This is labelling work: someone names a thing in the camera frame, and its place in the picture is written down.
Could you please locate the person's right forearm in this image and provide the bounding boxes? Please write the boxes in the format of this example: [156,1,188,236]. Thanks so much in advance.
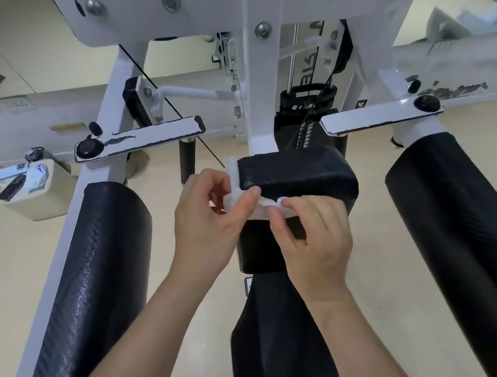
[297,283,471,377]

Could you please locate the person's left forearm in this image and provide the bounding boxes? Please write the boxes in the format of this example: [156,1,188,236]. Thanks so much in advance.
[83,257,222,377]

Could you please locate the person's left hand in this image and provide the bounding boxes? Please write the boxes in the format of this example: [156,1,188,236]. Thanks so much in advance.
[166,165,265,295]

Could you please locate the white cleaning wipe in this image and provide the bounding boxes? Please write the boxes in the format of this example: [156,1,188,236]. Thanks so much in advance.
[209,154,297,225]

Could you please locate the white wall socket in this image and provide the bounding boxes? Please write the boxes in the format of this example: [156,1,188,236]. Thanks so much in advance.
[4,95,31,111]

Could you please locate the black foam handle grip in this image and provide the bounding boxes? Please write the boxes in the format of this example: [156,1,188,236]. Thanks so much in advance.
[333,133,349,159]
[173,137,199,185]

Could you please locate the silver blue smartphone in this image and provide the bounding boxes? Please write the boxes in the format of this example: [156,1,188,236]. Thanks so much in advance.
[0,160,29,185]

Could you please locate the dark water bottle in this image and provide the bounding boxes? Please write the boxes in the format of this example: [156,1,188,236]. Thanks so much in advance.
[24,146,45,165]

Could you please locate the cream white storage box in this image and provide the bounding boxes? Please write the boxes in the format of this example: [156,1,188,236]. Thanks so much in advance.
[0,153,82,227]

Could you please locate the black padded arm rest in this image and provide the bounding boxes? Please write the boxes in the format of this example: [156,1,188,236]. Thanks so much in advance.
[31,174,161,377]
[360,124,497,377]

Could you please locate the black weight stack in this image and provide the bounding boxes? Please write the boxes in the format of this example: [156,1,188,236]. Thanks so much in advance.
[270,115,330,161]

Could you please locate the small wooden block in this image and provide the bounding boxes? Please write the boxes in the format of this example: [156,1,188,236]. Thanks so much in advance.
[51,119,87,136]

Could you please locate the blue dotted wet wipes packet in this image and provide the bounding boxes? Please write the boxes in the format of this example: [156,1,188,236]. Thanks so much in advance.
[22,160,50,196]

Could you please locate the black rectangular chest pad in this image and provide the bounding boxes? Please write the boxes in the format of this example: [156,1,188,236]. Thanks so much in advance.
[223,135,365,287]

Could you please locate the black patterned smartphone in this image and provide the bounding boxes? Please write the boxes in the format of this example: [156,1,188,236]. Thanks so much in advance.
[0,173,28,204]

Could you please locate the thin black steel cable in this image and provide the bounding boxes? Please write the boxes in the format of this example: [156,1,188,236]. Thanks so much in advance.
[104,43,241,169]

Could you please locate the black padded seat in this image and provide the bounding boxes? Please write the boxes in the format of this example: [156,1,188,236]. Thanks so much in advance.
[225,268,357,377]

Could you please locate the person's right hand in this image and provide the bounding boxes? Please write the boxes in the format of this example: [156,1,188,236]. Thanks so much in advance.
[257,188,361,311]

